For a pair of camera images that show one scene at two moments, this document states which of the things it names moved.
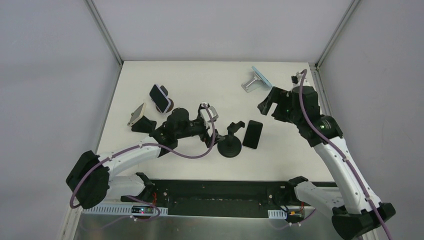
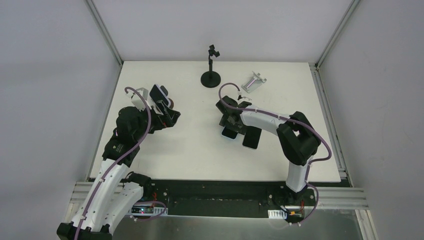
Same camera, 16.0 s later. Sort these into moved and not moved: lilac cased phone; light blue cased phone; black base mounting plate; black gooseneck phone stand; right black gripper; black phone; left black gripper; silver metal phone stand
Moved: right black gripper; black gooseneck phone stand; left black gripper; light blue cased phone
Not moved: black base mounting plate; lilac cased phone; silver metal phone stand; black phone
